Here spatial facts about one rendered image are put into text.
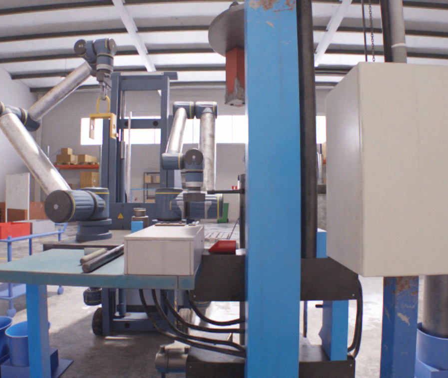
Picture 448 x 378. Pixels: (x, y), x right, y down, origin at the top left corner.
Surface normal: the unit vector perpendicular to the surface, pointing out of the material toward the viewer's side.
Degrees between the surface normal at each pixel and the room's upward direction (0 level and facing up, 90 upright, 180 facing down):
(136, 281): 90
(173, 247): 90
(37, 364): 90
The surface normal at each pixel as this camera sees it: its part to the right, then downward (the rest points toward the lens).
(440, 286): -0.64, -0.02
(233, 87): -0.79, -0.01
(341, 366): -0.02, -0.03
